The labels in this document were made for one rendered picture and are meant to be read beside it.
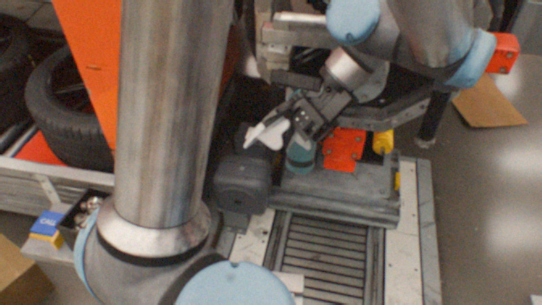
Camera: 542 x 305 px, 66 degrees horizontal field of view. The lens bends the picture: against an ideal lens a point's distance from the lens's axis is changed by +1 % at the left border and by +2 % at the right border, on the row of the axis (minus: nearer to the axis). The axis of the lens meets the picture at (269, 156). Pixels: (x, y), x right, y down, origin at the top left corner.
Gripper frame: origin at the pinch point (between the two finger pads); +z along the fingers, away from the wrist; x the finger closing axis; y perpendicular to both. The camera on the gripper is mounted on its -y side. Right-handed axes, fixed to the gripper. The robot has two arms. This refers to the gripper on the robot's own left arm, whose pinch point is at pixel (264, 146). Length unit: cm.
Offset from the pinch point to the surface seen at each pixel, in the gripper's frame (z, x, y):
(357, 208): 23, 80, 9
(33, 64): 72, 24, -114
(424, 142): -18.8, 27.6, 16.0
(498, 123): -30, 170, 9
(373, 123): -9.3, 48.5, -1.2
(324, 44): -20.9, 8.3, -8.9
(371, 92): -18.5, 24.3, 0.0
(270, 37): -14.8, 3.5, -17.0
